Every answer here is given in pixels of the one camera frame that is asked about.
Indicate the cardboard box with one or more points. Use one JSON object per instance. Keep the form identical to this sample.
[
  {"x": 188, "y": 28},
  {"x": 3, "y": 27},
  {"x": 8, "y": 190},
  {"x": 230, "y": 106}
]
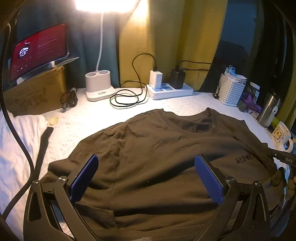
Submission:
[{"x": 37, "y": 95}]

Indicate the white charger plug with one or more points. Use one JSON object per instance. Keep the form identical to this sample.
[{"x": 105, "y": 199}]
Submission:
[{"x": 155, "y": 79}]

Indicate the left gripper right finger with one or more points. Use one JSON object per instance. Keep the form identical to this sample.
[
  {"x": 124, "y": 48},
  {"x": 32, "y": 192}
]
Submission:
[{"x": 242, "y": 212}]

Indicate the white power strip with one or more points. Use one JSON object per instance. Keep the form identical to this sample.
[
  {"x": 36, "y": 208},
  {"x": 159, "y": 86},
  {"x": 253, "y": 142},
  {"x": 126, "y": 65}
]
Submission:
[{"x": 166, "y": 91}]

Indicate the white desk lamp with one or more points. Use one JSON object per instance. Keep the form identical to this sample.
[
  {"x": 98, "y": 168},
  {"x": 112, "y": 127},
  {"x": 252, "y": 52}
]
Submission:
[{"x": 98, "y": 82}]

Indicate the brown t-shirt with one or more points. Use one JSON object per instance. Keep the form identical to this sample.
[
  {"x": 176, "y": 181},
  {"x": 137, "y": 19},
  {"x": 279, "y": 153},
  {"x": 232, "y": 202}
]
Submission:
[{"x": 146, "y": 184}]

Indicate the purple cloth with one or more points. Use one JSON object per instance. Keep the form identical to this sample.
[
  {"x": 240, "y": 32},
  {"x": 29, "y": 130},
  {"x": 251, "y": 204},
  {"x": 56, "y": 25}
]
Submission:
[{"x": 247, "y": 99}]

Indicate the tablet with red screen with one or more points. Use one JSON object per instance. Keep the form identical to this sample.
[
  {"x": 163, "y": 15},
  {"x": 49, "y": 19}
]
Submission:
[{"x": 38, "y": 49}]

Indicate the yellow curtain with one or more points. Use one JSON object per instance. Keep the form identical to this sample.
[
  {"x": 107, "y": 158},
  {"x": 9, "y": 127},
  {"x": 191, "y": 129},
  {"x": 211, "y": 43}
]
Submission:
[{"x": 170, "y": 33}]

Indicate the black charger plug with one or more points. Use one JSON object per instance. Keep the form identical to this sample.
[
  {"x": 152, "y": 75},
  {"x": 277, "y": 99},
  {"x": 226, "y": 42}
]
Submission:
[{"x": 177, "y": 78}]

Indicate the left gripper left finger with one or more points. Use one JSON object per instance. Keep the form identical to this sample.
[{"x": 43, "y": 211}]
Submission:
[{"x": 40, "y": 221}]

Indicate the white bear mug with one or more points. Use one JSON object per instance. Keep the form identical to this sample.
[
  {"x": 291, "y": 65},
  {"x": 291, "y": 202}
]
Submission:
[{"x": 282, "y": 138}]

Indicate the white plastic basket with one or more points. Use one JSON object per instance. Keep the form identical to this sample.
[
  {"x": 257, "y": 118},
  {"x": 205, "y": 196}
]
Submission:
[{"x": 230, "y": 86}]

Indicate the steel thermos bottle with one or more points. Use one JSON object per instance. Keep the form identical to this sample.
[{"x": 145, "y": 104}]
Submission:
[{"x": 272, "y": 104}]

